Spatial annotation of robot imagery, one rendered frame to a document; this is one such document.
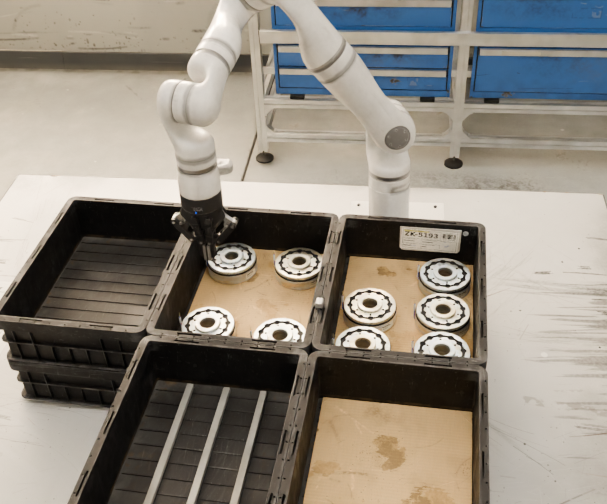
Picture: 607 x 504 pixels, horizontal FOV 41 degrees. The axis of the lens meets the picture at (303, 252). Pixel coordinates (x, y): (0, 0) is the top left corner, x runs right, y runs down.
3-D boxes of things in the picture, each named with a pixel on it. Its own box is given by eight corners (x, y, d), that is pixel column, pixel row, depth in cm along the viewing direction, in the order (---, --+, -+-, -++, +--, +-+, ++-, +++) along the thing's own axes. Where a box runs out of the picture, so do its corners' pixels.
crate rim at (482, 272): (340, 222, 172) (340, 213, 170) (484, 232, 167) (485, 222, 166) (310, 358, 141) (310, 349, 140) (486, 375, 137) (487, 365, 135)
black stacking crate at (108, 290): (81, 238, 187) (71, 198, 180) (206, 248, 182) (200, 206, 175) (5, 364, 156) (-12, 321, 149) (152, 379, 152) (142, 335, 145)
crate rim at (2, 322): (72, 204, 181) (70, 195, 179) (202, 213, 176) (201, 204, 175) (-10, 328, 150) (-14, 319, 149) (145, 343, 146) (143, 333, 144)
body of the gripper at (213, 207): (170, 195, 142) (177, 237, 148) (217, 199, 141) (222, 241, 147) (182, 172, 148) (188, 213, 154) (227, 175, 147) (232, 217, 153)
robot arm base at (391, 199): (365, 224, 194) (365, 162, 184) (404, 220, 195) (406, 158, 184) (371, 246, 187) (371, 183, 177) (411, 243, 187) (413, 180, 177)
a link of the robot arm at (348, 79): (314, 80, 158) (305, 61, 165) (393, 166, 173) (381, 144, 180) (351, 49, 155) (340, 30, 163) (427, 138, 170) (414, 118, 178)
